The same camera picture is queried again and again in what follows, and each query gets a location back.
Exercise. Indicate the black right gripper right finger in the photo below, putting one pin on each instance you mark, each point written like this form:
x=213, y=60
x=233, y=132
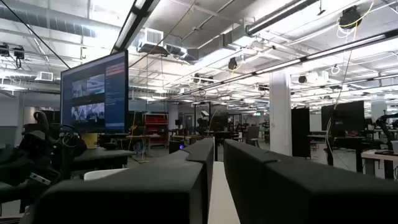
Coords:
x=311, y=196

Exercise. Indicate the large ceiling air unit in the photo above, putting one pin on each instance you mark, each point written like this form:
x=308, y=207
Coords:
x=152, y=40

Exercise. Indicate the black partition panel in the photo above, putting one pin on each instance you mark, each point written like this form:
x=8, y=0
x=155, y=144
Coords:
x=300, y=132

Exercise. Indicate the black desk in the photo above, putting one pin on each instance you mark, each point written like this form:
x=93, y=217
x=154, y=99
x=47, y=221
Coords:
x=102, y=155

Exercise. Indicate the black monitor on stand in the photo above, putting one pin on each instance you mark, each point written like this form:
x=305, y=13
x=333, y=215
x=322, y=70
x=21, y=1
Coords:
x=342, y=116

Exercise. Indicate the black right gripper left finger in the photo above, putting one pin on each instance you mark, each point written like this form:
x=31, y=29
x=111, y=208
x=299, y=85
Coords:
x=140, y=193

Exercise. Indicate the long black ceiling light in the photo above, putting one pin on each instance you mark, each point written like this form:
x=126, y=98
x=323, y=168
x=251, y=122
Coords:
x=273, y=17
x=133, y=23

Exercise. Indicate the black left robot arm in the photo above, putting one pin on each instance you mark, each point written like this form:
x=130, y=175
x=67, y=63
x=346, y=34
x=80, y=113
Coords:
x=40, y=152

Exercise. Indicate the yellow bucket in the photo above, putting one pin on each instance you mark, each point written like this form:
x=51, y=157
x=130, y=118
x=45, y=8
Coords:
x=90, y=140

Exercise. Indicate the grey office chair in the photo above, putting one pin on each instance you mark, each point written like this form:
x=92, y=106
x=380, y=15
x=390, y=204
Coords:
x=252, y=134

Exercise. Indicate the small white ceiling air unit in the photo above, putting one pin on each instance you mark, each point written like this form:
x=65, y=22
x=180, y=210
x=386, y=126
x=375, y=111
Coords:
x=44, y=76

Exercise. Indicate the lit computer monitor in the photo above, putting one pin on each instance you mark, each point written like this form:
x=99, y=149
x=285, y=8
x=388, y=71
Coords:
x=93, y=93

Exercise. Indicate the computer tower purple lights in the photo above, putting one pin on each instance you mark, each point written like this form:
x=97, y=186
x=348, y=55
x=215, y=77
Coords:
x=175, y=147

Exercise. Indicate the white pillar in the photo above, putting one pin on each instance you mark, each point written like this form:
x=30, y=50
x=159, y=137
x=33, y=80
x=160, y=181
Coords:
x=280, y=115

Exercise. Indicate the black ceiling camera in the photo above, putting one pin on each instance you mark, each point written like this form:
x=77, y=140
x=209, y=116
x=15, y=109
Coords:
x=18, y=52
x=232, y=63

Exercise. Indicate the long ceiling light strip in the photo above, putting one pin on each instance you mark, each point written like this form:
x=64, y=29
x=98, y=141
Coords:
x=342, y=47

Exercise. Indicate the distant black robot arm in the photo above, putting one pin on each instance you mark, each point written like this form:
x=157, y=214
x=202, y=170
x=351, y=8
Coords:
x=385, y=124

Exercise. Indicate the red shelf rack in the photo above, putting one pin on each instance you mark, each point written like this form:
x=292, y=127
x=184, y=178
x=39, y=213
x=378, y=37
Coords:
x=156, y=124

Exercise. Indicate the light wooden table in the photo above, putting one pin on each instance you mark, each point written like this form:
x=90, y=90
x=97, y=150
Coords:
x=377, y=154

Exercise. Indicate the white perforated plastic basket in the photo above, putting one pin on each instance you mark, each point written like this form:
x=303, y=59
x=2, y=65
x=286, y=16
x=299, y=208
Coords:
x=102, y=173

